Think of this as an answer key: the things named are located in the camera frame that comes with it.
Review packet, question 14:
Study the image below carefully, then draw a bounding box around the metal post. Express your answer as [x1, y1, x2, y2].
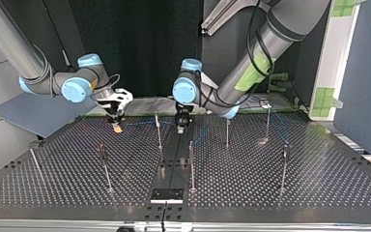
[187, 140, 197, 193]
[29, 148, 46, 182]
[154, 111, 164, 151]
[98, 143, 114, 193]
[224, 118, 232, 150]
[279, 141, 291, 193]

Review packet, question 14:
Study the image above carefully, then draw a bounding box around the grey board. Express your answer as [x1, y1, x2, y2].
[0, 92, 99, 139]

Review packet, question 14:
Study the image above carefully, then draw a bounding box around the silver metal bracket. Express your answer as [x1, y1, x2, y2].
[200, 0, 264, 37]

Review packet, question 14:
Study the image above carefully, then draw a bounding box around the thin black cable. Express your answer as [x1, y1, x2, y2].
[159, 201, 168, 232]

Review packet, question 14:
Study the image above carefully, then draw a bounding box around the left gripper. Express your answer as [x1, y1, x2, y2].
[174, 107, 194, 135]

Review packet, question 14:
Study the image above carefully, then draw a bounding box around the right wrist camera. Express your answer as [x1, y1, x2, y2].
[109, 87, 134, 112]

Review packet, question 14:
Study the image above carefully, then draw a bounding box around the black panel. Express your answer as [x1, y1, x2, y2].
[0, 0, 323, 100]

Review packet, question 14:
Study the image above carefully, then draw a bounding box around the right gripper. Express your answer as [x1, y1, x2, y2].
[96, 98, 128, 134]

